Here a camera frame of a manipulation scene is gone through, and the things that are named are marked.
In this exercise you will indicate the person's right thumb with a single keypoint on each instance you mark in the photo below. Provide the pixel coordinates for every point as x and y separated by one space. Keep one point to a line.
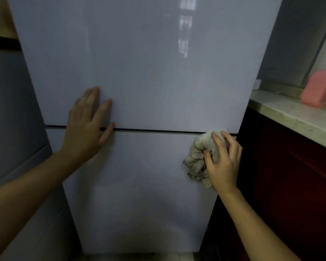
208 158

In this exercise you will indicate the white glossy refrigerator main door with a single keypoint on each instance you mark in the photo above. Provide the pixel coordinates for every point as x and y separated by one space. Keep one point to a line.
141 192

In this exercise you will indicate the person's left little finger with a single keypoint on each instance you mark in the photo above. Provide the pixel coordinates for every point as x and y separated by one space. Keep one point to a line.
72 108

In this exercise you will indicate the grey cleaning cloth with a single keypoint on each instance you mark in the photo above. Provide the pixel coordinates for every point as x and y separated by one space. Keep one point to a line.
197 157

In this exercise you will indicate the dark red wooden cabinet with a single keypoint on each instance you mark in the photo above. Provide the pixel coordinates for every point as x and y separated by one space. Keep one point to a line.
282 192

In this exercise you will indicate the person's right forearm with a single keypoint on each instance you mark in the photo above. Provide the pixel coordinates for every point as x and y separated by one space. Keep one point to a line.
255 228

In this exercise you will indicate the person's left middle finger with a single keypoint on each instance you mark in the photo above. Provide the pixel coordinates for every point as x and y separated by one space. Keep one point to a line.
93 99

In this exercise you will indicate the person's right middle finger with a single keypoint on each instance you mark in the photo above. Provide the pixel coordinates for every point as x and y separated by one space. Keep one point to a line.
229 142

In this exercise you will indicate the pink plastic container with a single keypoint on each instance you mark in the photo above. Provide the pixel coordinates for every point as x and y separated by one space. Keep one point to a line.
319 89

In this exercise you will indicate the person's left hand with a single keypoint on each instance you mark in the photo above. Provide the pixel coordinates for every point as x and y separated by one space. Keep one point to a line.
80 138

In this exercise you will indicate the white glossy refrigerator freezer door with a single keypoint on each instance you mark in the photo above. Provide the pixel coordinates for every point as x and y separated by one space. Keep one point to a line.
141 65

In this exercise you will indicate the person's left thumb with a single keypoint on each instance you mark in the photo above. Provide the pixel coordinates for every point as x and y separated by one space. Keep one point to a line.
107 132

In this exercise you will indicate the person's right hand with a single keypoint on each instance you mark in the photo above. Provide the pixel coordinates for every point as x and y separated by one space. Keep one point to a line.
224 168

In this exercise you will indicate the grey window frame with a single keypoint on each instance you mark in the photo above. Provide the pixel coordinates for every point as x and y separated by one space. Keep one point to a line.
319 48

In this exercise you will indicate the light stone countertop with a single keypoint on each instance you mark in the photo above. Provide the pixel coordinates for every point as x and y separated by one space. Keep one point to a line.
296 116

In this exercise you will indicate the person's left forearm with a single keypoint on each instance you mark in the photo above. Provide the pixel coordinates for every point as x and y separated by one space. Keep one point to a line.
21 203

